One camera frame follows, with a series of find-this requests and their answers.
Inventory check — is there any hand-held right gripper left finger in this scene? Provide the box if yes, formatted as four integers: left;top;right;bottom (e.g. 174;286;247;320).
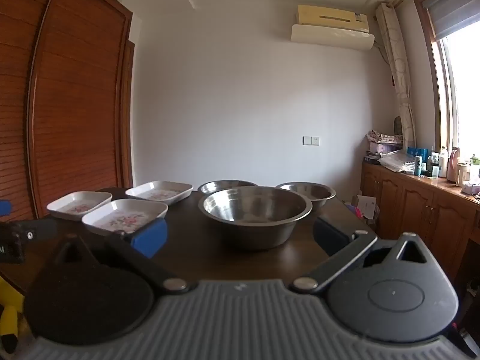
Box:
50;217;198;295

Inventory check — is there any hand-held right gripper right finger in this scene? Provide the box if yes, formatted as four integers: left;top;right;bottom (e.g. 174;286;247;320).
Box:
289;215;432;294

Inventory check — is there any white floral rectangular plate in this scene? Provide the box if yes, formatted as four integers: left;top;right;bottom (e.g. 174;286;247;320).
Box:
125;181;194;206
82;199;169;237
47;191;113;221

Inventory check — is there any small steel bowl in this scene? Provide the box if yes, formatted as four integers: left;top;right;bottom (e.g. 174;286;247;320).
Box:
275;182;337;214
197;179;259;196

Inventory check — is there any large steel bowl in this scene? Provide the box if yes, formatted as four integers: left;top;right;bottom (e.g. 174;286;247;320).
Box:
198;186;313;251

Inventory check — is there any white paper bag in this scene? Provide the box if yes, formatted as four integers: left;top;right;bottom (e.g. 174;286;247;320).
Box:
352;194;377;220

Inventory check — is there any yellow plastic object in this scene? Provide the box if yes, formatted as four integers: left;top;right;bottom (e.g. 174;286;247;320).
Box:
0;279;26;354

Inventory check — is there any wooden sideboard cabinet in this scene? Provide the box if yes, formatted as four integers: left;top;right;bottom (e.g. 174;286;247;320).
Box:
361;158;480;282

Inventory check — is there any clear plastic bag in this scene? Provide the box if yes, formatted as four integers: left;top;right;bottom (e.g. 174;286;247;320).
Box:
378;150;418;173

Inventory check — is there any brown wooden wardrobe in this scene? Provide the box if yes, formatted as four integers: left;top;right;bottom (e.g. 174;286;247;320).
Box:
0;0;136;220

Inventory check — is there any white bottle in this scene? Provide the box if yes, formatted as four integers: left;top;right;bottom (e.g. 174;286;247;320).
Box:
438;146;450;178

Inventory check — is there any pink jug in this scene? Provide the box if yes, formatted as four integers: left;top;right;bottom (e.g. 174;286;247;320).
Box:
448;147;462;181

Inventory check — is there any cream kettle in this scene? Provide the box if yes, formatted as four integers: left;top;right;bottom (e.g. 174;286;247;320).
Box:
455;162;472;187

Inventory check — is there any beige patterned curtain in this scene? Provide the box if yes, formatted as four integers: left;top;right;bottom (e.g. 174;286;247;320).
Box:
376;2;415;148

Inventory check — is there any wooden framed window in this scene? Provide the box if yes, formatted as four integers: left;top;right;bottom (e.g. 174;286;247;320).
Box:
413;0;480;171

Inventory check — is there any grey roller blind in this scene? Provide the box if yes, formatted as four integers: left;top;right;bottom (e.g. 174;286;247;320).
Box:
422;0;480;42

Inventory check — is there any cream wall air conditioner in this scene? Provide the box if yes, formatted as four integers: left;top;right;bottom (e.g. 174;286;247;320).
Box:
290;4;376;51

